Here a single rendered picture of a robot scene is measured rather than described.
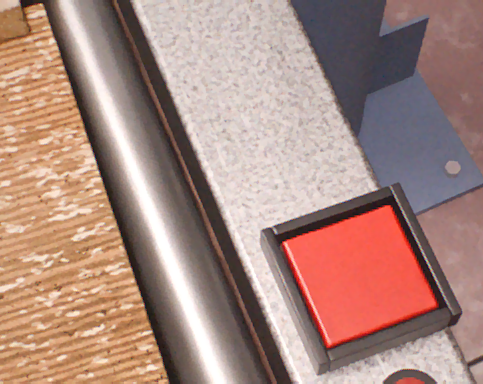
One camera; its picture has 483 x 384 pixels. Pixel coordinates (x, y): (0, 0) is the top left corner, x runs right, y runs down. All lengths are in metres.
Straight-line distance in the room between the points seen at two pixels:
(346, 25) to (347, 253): 0.78
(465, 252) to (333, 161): 1.02
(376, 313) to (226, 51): 0.17
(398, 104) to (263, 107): 1.08
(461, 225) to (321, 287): 1.08
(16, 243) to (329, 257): 0.15
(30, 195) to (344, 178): 0.16
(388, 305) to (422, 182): 1.08
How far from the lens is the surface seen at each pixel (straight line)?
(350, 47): 1.43
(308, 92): 0.68
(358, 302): 0.61
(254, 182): 0.65
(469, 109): 1.77
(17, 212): 0.63
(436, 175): 1.70
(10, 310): 0.61
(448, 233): 1.68
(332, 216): 0.63
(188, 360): 0.61
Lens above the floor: 1.49
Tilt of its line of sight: 65 degrees down
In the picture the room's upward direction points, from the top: 10 degrees clockwise
